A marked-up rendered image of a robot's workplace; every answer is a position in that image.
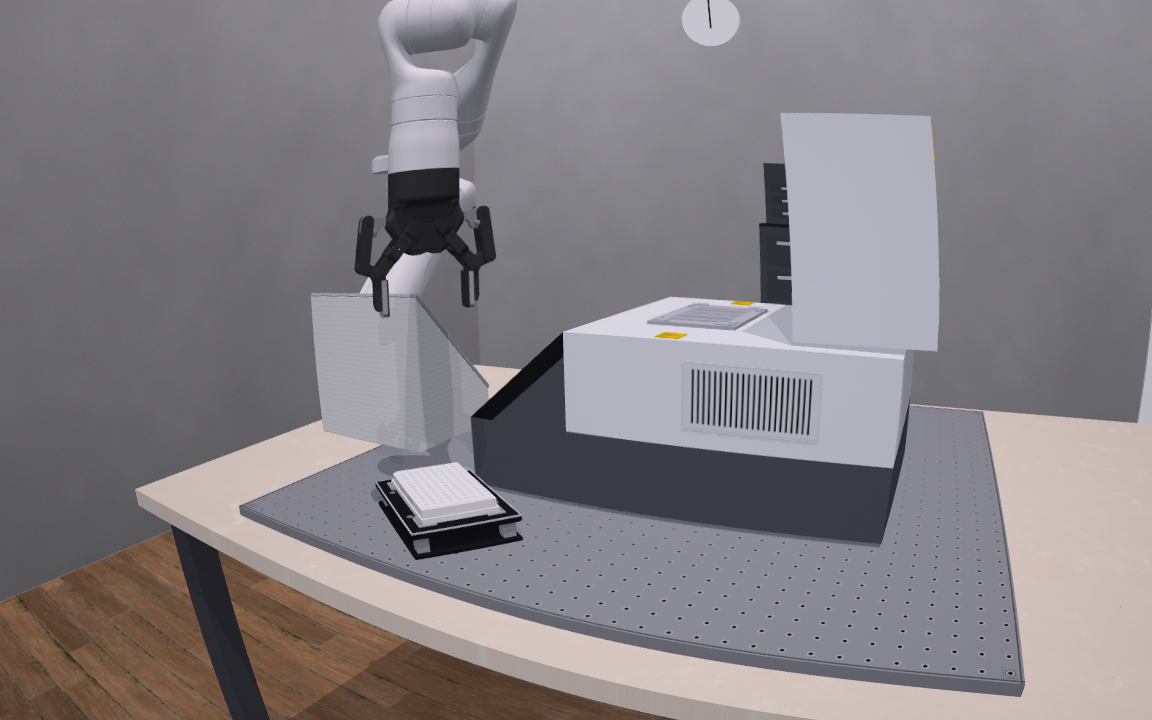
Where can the black rectangular frame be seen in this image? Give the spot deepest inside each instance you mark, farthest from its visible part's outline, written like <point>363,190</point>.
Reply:
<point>467,536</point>

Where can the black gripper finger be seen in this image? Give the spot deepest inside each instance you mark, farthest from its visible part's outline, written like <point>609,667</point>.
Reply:
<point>368,229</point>
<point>479,219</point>

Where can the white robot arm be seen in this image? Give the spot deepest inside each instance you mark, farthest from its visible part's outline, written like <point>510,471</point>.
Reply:
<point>424,111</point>

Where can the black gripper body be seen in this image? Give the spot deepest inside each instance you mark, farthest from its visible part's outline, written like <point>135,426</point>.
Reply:
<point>418,195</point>

